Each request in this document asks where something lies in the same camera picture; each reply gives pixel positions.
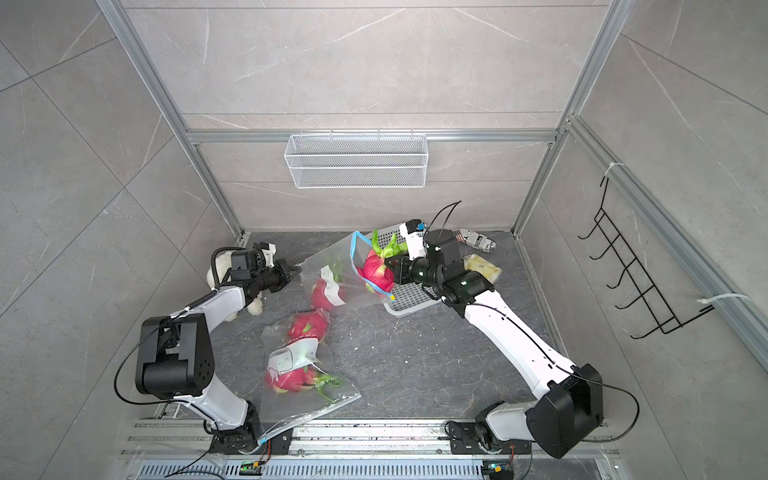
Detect clear zip-top bag blue seal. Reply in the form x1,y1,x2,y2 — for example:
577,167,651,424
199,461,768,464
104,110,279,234
300,231,394,314

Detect pink dragon fruit green scales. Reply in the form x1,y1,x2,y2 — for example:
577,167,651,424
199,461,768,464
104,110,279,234
357,230,408,293

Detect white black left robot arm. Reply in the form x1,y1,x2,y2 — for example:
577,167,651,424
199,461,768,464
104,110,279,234
135,259,301,453

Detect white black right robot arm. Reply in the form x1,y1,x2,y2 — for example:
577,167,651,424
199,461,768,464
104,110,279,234
385,220,603,459

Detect pink dragon fruit in bag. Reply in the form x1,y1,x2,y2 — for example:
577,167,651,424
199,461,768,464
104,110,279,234
310,265,346,312

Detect pink dragon fruit upper near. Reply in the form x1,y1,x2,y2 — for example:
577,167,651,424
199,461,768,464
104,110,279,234
287,309,330,342

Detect pink dragon fruit lower near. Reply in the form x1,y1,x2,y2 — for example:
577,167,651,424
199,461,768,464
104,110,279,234
265,366,344,403

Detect yellow crumpled snack packet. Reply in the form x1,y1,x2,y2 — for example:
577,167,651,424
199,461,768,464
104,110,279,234
464,254,502,284

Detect white red toy car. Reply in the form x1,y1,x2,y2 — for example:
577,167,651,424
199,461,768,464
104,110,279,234
456,229,496,253

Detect white perforated plastic basket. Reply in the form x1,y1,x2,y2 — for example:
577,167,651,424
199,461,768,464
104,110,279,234
378,225,439,318

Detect white plush toy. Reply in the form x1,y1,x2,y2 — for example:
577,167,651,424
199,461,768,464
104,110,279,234
206,250,263,316

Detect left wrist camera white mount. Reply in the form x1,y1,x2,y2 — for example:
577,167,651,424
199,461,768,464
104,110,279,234
253,242,276,270

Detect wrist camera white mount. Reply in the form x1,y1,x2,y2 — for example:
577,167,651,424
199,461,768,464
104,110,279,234
399,219,426,260
253,242,276,270

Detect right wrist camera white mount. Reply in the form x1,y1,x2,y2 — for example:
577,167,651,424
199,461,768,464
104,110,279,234
399,219,426,260

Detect clear zip-top bag near rail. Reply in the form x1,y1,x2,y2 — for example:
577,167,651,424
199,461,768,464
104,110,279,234
259,315,361,438

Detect white wire mesh wall shelf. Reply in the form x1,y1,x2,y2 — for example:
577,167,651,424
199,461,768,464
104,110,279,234
284,133,429,189

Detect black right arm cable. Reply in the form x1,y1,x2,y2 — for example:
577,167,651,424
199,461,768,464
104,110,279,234
422,200,641,445

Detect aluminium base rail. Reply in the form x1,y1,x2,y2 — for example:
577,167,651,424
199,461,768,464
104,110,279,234
115,419,629,479

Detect black wire hook rack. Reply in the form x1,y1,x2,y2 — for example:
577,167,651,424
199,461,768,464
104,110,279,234
578,177,715,340

